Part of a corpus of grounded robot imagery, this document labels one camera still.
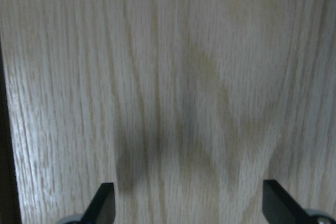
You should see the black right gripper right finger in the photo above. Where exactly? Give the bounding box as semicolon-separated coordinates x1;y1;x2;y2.
262;179;312;224

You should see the wooden drawer cabinet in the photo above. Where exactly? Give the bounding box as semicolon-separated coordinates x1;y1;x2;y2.
1;0;335;223

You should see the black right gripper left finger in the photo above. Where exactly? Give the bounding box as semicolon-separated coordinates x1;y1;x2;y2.
81;183;116;223

